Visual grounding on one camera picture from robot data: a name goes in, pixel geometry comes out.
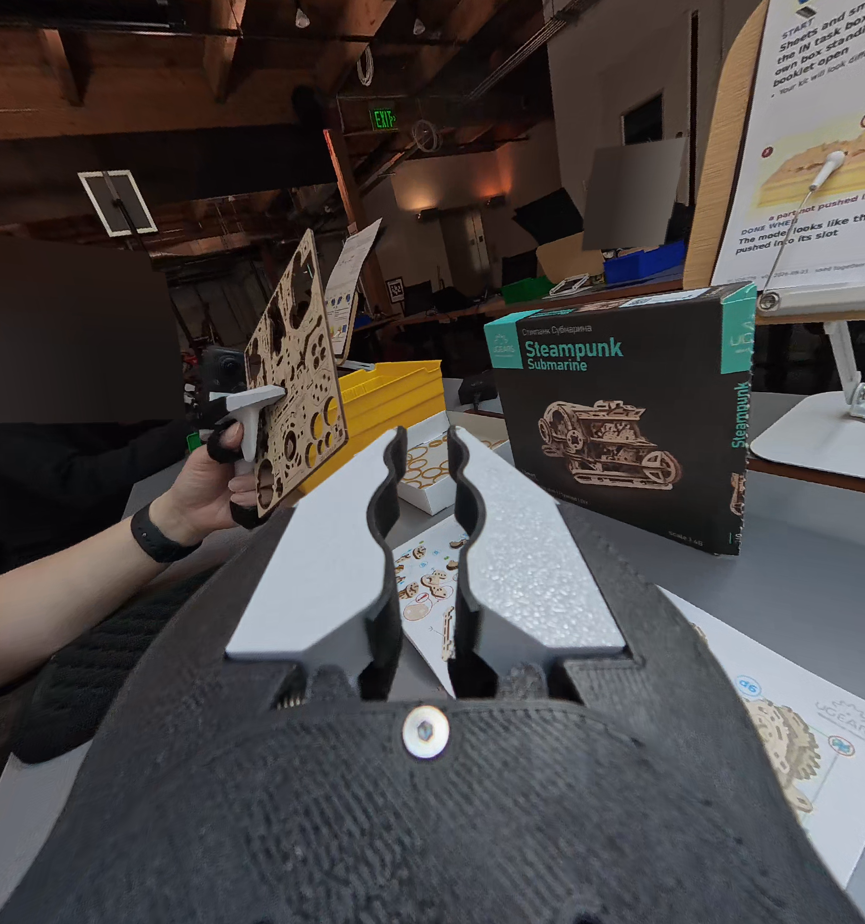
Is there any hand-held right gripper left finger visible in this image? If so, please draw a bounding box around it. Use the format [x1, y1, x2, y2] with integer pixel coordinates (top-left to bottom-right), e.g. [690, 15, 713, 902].
[225, 426, 409, 700]

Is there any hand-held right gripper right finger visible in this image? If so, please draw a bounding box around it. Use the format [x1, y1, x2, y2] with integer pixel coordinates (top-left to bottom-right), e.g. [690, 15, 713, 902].
[447, 426, 627, 700]

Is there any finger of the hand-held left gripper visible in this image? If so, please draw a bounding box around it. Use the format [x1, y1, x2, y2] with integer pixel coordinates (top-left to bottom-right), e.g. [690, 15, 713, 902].
[223, 384, 288, 422]

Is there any laser-cut wooden parts sheet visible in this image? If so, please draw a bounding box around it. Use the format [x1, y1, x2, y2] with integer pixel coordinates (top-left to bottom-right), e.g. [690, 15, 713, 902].
[243, 230, 349, 519]

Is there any person's left forearm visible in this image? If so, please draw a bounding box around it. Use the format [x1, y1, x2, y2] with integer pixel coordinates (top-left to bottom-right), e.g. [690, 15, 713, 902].
[0, 516, 181, 697]

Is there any black model kit box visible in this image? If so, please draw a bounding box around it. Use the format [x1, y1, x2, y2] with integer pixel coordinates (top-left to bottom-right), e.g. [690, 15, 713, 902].
[484, 282, 758, 557]

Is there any person's left hand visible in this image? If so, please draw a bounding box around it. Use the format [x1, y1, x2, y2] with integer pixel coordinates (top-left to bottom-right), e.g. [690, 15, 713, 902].
[150, 422, 264, 544]

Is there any yellow plastic bin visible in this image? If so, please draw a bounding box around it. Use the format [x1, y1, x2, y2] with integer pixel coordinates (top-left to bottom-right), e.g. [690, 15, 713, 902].
[299, 359, 444, 499]

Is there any white tray with brown rings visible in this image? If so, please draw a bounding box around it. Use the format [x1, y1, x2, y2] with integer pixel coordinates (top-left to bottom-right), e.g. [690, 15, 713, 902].
[395, 413, 514, 515]

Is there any black wristwatch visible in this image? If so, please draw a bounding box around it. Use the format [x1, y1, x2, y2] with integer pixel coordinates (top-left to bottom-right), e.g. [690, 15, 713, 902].
[131, 500, 204, 564]

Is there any laminated instruction sheet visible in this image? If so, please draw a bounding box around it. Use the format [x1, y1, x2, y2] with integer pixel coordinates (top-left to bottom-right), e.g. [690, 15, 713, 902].
[323, 217, 384, 363]
[710, 0, 865, 290]

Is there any open instruction booklet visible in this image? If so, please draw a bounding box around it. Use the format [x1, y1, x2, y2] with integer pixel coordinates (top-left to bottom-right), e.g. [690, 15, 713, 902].
[393, 520, 865, 890]

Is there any green plastic bin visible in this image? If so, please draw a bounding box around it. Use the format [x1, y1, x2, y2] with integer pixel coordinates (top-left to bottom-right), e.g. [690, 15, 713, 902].
[501, 274, 555, 304]

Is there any white display stand base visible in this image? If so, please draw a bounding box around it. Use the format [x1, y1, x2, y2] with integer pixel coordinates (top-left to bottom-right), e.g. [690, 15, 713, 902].
[750, 321, 865, 486]

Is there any blue plastic bin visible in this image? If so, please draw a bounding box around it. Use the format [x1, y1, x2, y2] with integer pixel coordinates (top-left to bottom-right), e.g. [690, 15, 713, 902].
[604, 240, 687, 284]

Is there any instruction sheet on white stand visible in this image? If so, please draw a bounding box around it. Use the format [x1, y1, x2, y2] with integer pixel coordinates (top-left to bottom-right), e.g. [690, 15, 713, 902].
[681, 0, 865, 319]

